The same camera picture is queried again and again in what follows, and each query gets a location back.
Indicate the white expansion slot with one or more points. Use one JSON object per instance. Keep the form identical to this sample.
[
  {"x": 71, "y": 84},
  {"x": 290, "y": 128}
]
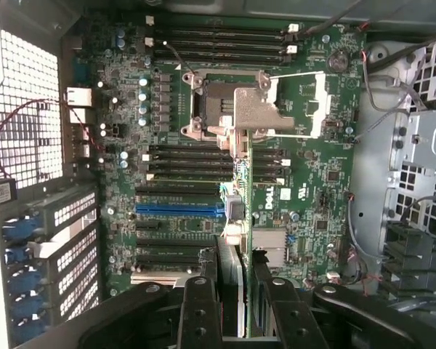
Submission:
[{"x": 160, "y": 278}]

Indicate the thin metal locking lever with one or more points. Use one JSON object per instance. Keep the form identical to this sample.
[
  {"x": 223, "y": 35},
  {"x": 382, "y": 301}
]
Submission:
[{"x": 294, "y": 75}]

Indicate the coin cell battery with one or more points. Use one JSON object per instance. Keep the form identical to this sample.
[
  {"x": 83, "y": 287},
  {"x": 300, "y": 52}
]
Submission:
[{"x": 338, "y": 61}]

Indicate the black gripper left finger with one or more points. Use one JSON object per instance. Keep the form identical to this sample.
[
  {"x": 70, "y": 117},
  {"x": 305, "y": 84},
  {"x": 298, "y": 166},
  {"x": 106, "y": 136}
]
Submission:
[{"x": 131, "y": 320}]

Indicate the open black PC case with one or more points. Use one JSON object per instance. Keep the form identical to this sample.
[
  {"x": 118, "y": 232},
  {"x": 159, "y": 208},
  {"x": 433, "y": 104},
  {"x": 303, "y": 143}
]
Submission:
[{"x": 376, "y": 174}]

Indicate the blue expansion slot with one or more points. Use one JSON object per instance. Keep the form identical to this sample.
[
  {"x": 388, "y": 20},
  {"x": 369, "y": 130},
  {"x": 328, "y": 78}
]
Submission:
[{"x": 174, "y": 211}]

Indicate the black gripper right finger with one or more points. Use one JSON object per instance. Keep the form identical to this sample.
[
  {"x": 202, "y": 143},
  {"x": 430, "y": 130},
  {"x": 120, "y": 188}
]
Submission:
[{"x": 349, "y": 320}]

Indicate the green motherboard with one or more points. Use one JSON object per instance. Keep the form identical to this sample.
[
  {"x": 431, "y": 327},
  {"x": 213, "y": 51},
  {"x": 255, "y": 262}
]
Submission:
[{"x": 312, "y": 181}]

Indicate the CPU socket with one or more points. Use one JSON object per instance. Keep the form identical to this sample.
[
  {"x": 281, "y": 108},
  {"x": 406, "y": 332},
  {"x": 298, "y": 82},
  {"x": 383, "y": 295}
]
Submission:
[{"x": 210, "y": 105}]

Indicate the silver chipset heat sink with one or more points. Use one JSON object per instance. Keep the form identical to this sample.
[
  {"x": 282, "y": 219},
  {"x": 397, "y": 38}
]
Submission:
[{"x": 270, "y": 247}]

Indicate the perforated metal disk bay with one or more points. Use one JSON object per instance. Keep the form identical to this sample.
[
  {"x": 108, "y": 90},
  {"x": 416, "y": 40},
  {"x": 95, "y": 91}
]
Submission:
[{"x": 425, "y": 145}]

